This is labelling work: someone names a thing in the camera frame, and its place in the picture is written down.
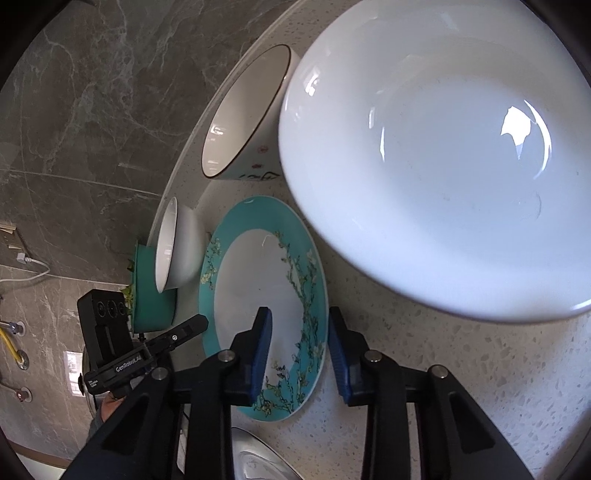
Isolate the large white bowl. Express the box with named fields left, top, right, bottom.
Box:
left=278, top=0, right=591, bottom=324

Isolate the green bowl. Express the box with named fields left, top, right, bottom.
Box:
left=131, top=242, right=179, bottom=332

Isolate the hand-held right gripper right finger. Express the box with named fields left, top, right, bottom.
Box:
left=328, top=307, right=536, bottom=480

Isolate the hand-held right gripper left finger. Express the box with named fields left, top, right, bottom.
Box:
left=60, top=307, right=272, bottom=480

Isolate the bag of leafy greens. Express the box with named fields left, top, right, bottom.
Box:
left=121, top=261, right=137, bottom=320

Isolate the white power cable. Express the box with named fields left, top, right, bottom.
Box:
left=0, top=251, right=51, bottom=284

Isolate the brown-rimmed white bowl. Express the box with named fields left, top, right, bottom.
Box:
left=200, top=45, right=303, bottom=182

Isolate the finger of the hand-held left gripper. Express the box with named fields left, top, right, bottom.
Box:
left=139, top=315, right=208, bottom=365

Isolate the teal floral plate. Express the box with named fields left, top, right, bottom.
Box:
left=198, top=196, right=328, bottom=422

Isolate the small white bowl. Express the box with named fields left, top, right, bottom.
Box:
left=154, top=197, right=212, bottom=293

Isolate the person's left hand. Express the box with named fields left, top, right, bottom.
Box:
left=99, top=392, right=127, bottom=423

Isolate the yellow gas hose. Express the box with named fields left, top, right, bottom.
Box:
left=0, top=320, right=26, bottom=367

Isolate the person's left forearm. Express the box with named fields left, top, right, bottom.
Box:
left=85, top=412, right=110, bottom=445

